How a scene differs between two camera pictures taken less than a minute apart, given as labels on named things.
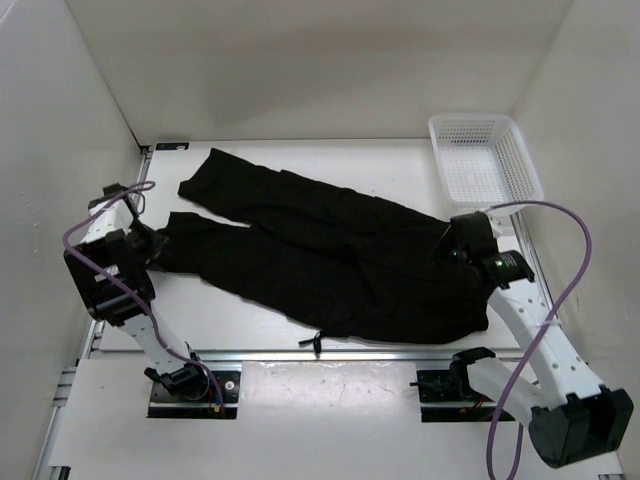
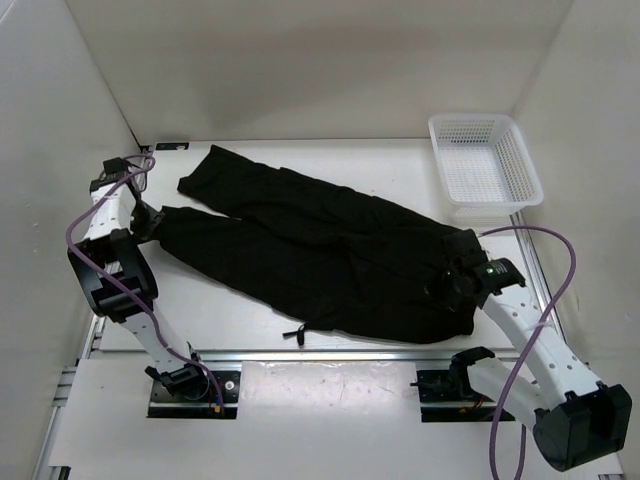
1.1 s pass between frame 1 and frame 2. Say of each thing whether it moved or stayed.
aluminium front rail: stayed
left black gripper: moved
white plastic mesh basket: stayed
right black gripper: moved
